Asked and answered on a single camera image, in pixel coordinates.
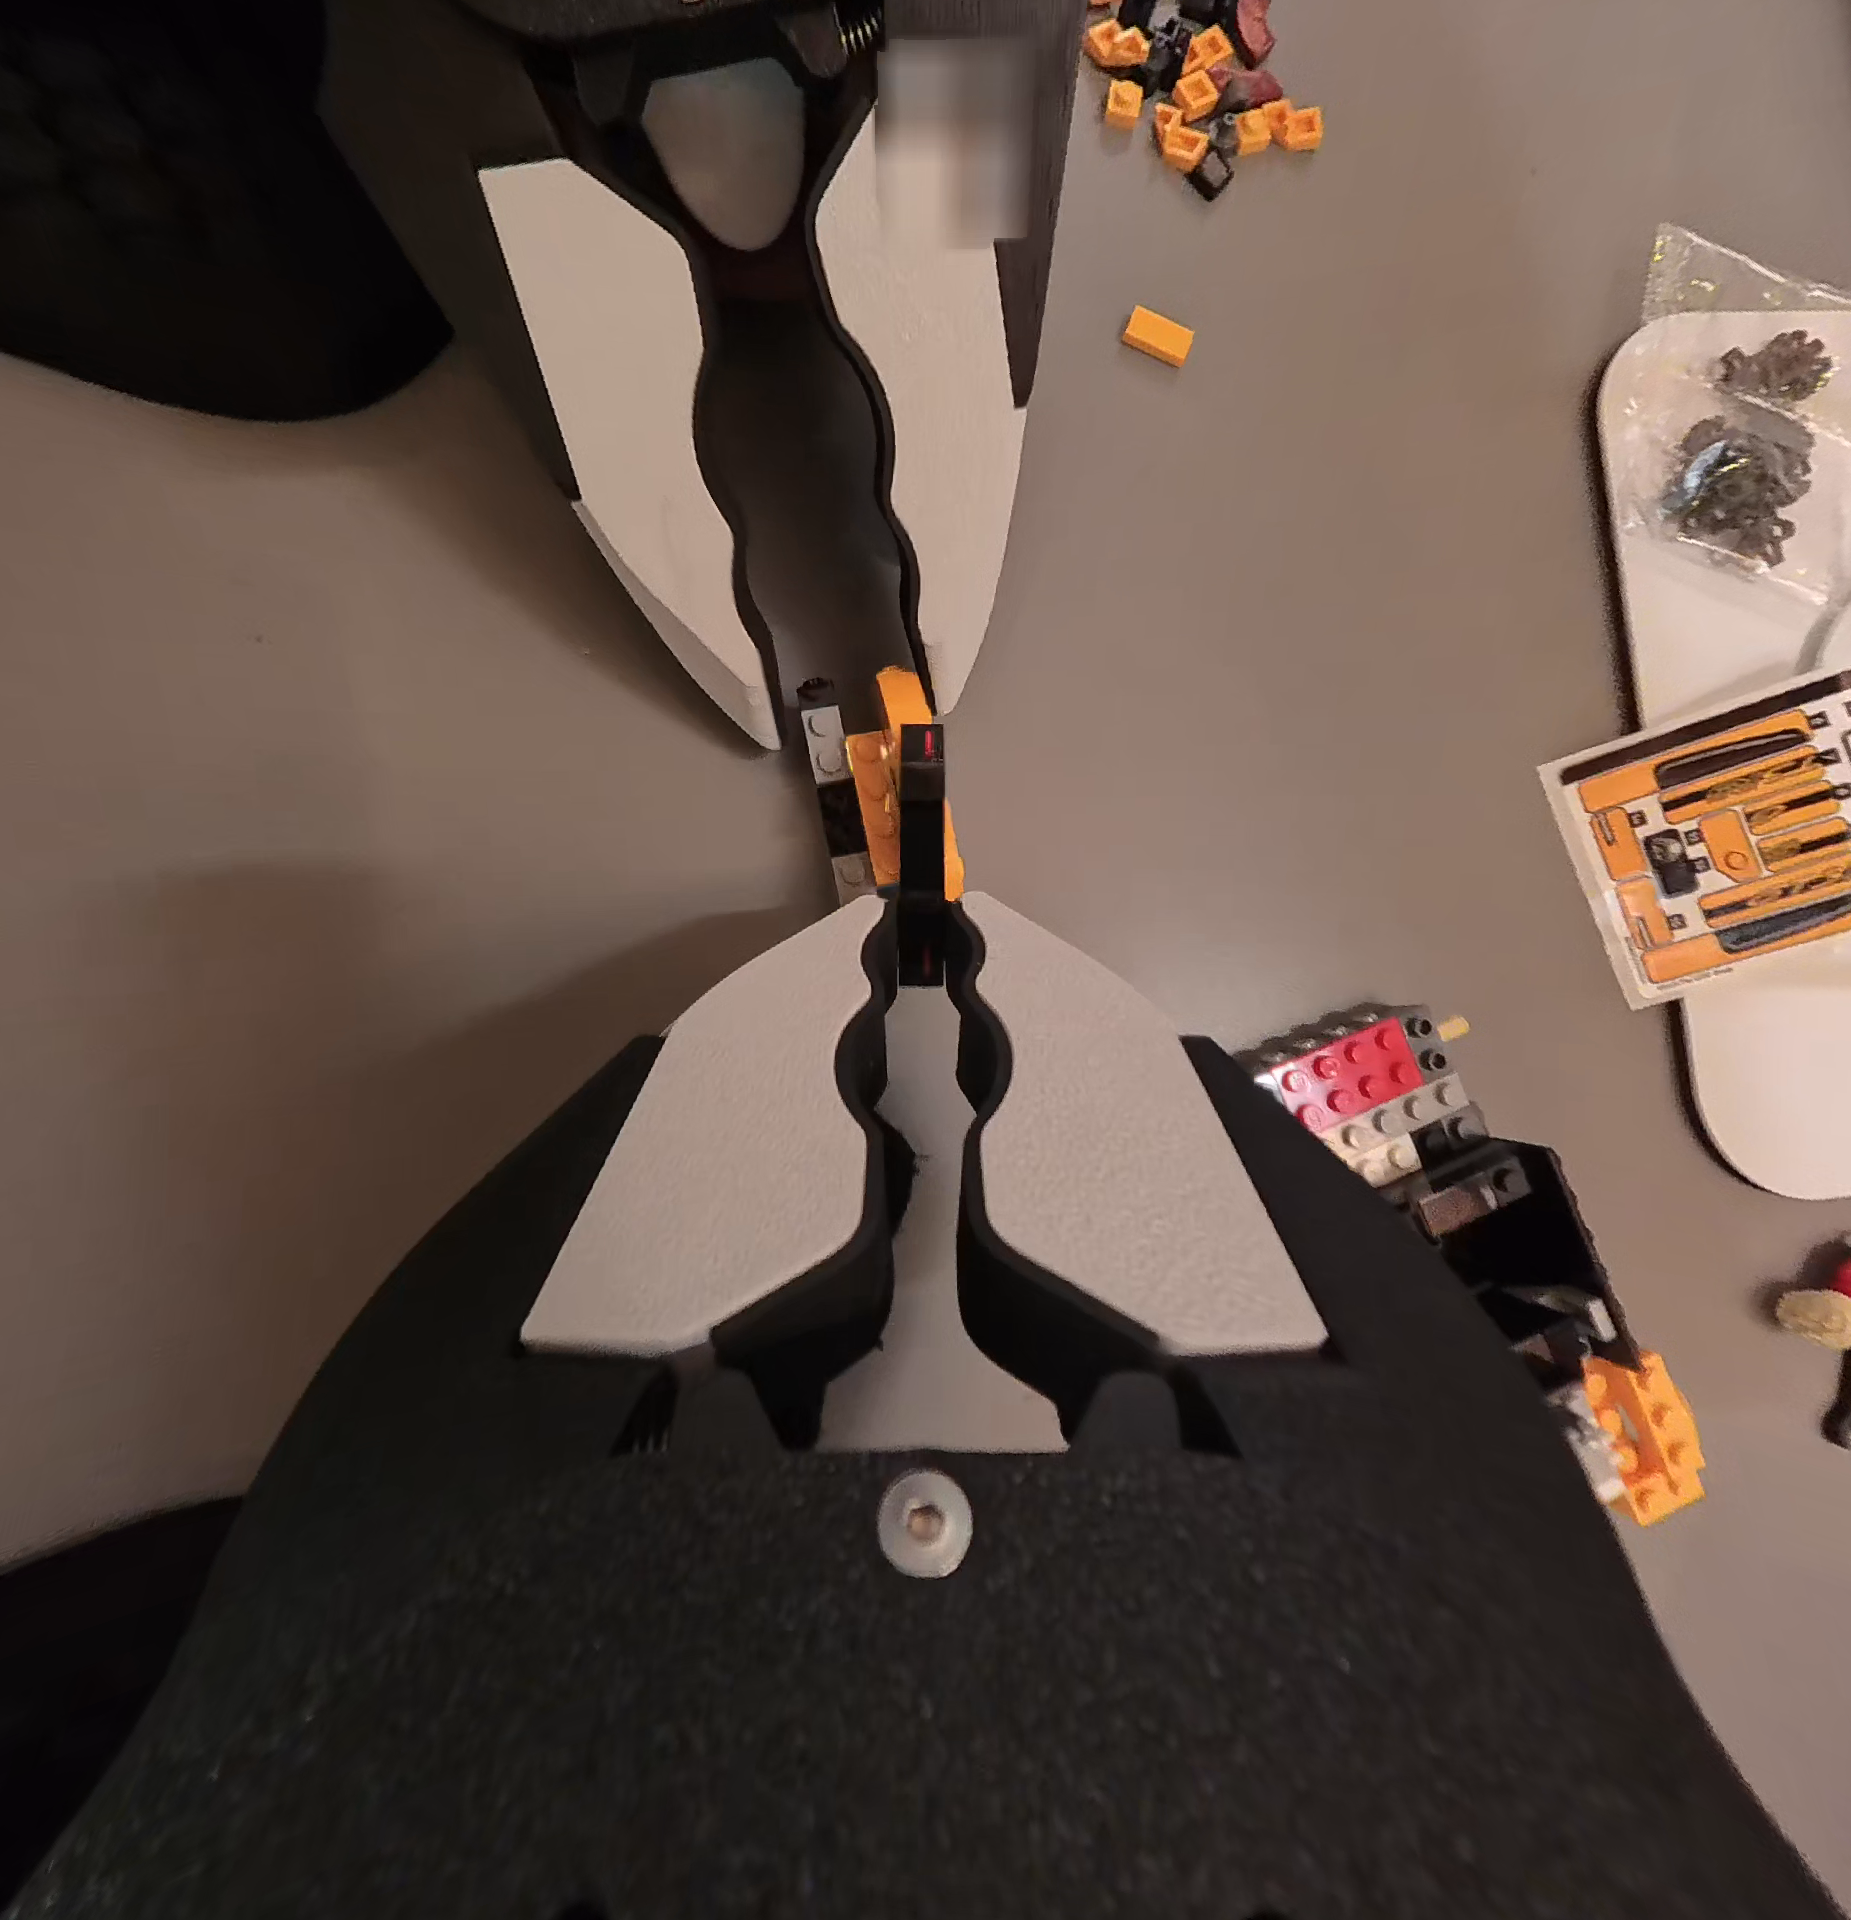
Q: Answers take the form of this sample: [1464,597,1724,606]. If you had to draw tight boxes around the black lego brick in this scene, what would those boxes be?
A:
[892,721,952,993]

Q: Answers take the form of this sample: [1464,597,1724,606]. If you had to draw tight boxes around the lego sticker sheet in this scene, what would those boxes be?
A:
[1538,657,1851,1009]

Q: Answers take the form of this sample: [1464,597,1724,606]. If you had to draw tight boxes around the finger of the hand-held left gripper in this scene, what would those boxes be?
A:
[808,112,1035,724]
[477,155,787,753]

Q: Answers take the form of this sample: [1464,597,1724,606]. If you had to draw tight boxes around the orange and black lego assembly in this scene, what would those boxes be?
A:
[797,668,970,909]

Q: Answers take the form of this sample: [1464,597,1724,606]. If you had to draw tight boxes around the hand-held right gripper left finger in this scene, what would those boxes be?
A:
[521,897,922,1436]

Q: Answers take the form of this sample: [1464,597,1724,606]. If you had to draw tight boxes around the pile of small lego pieces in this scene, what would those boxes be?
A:
[1081,0,1327,200]

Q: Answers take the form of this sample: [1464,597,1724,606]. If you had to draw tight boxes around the clear bag of black parts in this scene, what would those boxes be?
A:
[1619,224,1851,604]

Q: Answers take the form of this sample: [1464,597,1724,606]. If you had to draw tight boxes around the person's black jacket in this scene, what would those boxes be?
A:
[0,1497,252,1920]

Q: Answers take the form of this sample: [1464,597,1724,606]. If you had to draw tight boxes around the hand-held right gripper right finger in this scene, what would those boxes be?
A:
[944,890,1332,1439]

